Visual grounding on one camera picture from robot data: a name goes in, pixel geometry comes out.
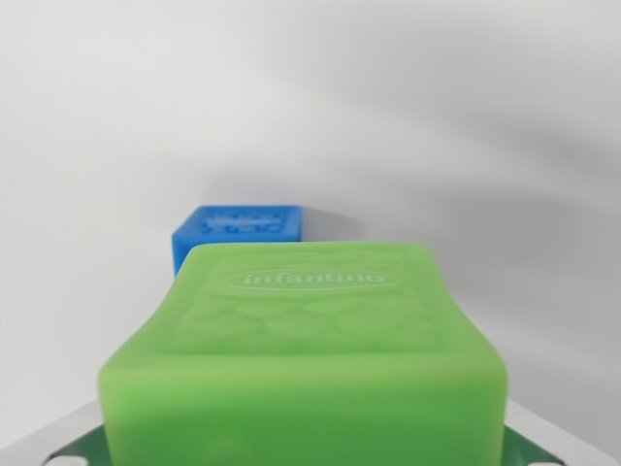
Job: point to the gripper right finger with black rubber pad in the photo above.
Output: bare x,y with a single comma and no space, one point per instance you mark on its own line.
543,439

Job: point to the gripper left finger with black rubber pad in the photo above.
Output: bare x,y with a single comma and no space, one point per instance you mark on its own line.
53,439

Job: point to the green soft toy cube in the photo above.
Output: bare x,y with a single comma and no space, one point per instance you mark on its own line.
310,369

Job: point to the blue soft toy cube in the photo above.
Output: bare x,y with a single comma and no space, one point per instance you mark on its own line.
242,225

